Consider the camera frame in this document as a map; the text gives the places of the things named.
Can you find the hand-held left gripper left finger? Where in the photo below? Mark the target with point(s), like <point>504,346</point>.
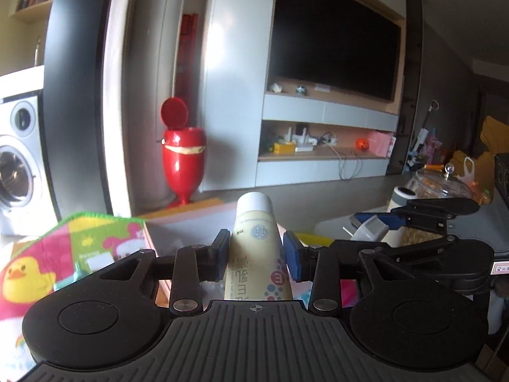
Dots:
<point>222,255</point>

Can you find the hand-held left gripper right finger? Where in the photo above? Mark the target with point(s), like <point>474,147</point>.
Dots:
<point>292,260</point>

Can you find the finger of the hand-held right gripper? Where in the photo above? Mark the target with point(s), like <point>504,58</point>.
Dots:
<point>437,209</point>
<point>417,252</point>

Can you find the cream tube with white cap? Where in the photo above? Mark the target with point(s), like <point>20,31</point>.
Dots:
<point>254,254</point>

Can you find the glass jar with lid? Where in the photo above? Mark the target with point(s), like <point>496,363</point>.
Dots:
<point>433,185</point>

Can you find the yellow flat box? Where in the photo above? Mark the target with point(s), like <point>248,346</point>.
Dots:
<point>314,239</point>

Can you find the white tumbler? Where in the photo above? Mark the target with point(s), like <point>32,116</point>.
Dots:
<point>399,201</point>

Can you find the white plastic bag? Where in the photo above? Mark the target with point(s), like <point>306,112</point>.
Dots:
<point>467,171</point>

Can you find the pink storage box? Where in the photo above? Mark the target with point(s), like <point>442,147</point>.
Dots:
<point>381,143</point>

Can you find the yellow cloth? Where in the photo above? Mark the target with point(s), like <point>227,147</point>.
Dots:
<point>495,135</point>

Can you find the orange pumpkin toy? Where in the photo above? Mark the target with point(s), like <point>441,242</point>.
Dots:
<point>361,145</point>

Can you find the red trash bin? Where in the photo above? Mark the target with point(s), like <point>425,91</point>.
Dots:
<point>183,159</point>

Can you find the small yellow box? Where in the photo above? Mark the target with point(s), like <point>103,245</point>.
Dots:
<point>283,148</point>

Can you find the white router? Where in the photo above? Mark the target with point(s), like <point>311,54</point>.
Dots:
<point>301,141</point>

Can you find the white power strip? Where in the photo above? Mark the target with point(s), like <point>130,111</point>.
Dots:
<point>328,139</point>

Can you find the grey television cabinet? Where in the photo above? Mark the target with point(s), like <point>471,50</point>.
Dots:
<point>234,87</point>

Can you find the dark small figurine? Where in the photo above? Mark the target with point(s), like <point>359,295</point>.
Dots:
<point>300,90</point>

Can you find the white figurine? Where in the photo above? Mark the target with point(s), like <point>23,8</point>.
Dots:
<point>275,87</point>

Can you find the colourful printed mat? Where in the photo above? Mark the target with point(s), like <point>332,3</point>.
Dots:
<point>47,254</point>

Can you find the white standing air conditioner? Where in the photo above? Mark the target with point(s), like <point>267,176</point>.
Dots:
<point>139,87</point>

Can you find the black television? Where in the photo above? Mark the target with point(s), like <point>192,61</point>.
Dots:
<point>334,32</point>

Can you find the silver washing machine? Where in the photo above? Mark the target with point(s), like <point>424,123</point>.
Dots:
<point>20,159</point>

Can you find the white counter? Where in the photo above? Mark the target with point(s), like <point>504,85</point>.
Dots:
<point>22,81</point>

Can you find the metal faucet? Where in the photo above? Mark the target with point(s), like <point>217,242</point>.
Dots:
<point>37,51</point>

